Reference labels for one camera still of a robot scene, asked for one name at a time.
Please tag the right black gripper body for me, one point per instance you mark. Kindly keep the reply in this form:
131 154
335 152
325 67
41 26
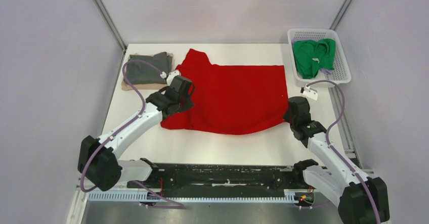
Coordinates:
289 118

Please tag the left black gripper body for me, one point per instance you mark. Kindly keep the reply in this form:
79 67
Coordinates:
185 103

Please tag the red t-shirt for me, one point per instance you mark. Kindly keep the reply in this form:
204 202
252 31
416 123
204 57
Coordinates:
231 99

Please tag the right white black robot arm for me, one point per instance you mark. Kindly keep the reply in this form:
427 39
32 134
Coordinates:
358 197

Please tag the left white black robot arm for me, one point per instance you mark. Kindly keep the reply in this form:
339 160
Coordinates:
99 158

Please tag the folded dark grey t-shirt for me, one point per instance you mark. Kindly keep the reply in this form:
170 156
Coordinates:
147 69

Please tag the green t-shirt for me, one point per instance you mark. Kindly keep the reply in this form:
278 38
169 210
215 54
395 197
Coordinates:
312 57

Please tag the white plastic basket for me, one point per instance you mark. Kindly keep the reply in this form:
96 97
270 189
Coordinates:
341 72

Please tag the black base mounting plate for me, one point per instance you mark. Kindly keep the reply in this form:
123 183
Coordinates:
223 181

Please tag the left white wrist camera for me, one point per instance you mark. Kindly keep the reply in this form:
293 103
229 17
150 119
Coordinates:
170 76

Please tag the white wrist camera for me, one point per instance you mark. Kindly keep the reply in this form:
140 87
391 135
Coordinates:
309 93
170 76

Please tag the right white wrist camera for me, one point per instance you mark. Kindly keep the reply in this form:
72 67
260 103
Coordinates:
309 93

